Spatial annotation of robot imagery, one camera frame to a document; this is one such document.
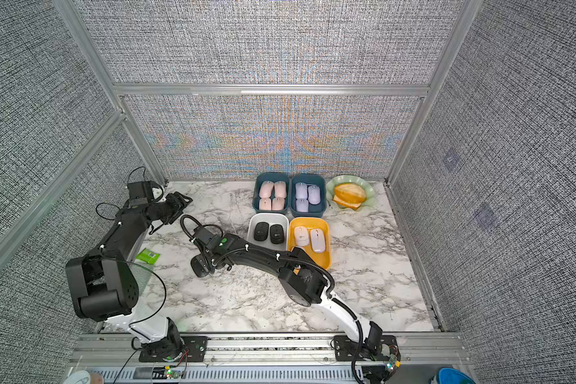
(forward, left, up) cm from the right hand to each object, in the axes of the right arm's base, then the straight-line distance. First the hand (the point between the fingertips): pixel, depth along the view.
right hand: (209, 248), depth 89 cm
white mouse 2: (+7, -41, -6) cm, 42 cm away
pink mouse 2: (+24, -19, -4) cm, 31 cm away
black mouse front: (+10, -18, -4) cm, 21 cm away
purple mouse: (+33, -35, -5) cm, 49 cm away
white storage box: (+16, -22, -4) cm, 28 cm away
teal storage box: (+39, -21, -2) cm, 44 cm away
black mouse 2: (-8, +1, +5) cm, 9 cm away
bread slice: (+24, -57, -5) cm, 62 cm away
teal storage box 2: (+21, -41, -6) cm, 47 cm away
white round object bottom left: (-38, +28, 0) cm, 48 cm away
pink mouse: (+34, -19, -5) cm, 39 cm away
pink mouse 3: (+24, -25, -4) cm, 35 cm away
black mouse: (+9, -25, -4) cm, 26 cm away
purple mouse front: (+29, -41, -4) cm, 51 cm away
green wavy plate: (+37, -60, -3) cm, 71 cm away
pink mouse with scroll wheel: (+32, -26, -3) cm, 41 cm away
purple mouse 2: (+24, -36, -5) cm, 43 cm away
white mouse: (+8, -35, -5) cm, 36 cm away
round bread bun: (+28, -57, -1) cm, 63 cm away
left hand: (+15, +7, +10) cm, 20 cm away
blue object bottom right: (-38, -71, +3) cm, 81 cm away
